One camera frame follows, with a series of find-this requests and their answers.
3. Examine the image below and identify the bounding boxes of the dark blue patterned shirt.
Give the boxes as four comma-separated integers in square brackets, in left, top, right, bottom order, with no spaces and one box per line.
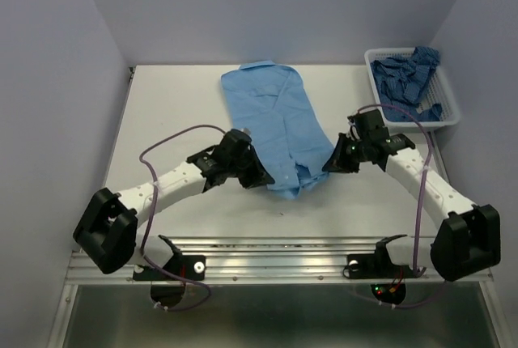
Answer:
[370,46,443,123]

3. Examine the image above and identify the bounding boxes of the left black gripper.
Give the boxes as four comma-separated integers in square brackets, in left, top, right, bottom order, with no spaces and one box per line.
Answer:
[227,145,274,189]

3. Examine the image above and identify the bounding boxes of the white plastic basket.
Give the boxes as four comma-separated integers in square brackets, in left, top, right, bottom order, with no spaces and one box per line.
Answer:
[364,47,461,131]

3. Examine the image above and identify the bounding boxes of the aluminium mounting rail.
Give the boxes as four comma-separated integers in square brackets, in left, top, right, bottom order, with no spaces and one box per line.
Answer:
[64,236,495,286]

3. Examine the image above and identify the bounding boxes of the light blue long sleeve shirt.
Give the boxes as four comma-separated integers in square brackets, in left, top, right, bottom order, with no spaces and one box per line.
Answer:
[221,61,333,200]

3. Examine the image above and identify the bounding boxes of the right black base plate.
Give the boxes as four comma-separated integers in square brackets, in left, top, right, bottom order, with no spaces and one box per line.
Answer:
[342,253,415,280]

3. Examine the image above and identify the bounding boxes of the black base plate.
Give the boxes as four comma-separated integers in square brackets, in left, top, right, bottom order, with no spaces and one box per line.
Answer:
[133,255,206,282]
[342,253,415,280]

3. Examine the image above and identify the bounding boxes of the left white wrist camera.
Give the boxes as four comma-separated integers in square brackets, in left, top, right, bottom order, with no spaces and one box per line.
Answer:
[240,128,251,137]

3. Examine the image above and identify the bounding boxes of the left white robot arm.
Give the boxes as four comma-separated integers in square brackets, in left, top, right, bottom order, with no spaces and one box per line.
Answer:
[73,129,274,282]

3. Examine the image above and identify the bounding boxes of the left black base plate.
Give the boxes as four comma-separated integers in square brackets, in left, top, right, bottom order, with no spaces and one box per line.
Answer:
[133,255,206,282]

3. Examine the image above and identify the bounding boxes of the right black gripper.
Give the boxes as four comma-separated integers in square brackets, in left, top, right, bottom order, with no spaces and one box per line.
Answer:
[321,132,369,173]

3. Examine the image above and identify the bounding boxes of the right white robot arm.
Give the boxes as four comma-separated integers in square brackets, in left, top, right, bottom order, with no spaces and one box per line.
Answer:
[323,106,501,282]

